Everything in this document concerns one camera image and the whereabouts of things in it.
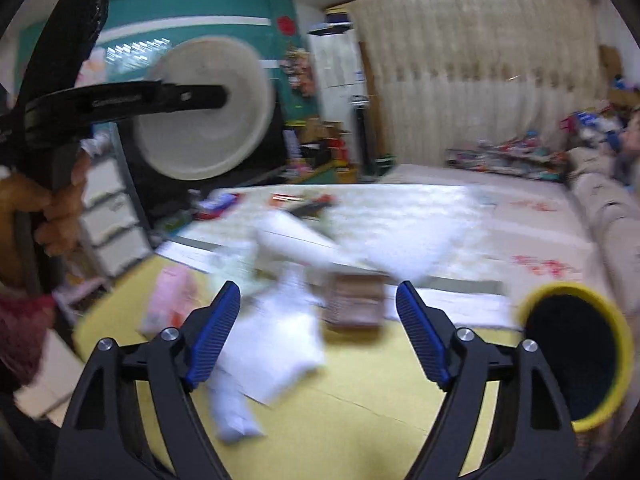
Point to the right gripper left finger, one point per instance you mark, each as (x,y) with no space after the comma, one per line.
(102,436)

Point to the low shelf of toys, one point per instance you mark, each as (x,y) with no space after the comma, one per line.
(521,157)

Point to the patterned yellow grey tablecloth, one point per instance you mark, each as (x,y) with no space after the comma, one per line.
(366,412)

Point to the blue and red box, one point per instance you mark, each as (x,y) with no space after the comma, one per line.
(214,208)

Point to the red snack wrapper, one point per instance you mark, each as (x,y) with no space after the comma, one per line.
(301,206)

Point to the large cream paper cup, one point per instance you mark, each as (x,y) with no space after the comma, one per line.
(231,101)

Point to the floral floor mat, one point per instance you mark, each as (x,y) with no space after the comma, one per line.
(537,232)

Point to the pink strawberry milk carton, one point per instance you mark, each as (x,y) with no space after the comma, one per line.
(178,290)

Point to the white paper towel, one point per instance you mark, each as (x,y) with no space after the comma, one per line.
(270,347)

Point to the white foam fruit net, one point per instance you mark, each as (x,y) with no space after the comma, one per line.
(413,239)

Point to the yellow rimmed black trash bin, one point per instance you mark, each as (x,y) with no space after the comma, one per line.
(588,345)

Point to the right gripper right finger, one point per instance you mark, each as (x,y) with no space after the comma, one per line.
(531,436)

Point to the beige sectional sofa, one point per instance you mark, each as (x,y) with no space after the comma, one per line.
(612,213)

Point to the cream patterned curtain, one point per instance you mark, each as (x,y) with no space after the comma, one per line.
(456,72)

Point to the brown plastic tray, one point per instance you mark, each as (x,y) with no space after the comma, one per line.
(355,301)

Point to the white floor air conditioner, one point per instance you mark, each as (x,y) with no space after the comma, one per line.
(339,75)

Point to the black tower fan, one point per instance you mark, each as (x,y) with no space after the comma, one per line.
(365,135)

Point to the person left hand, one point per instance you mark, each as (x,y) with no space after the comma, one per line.
(62,210)

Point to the white plastic drawer unit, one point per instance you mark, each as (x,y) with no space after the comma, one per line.
(111,231)

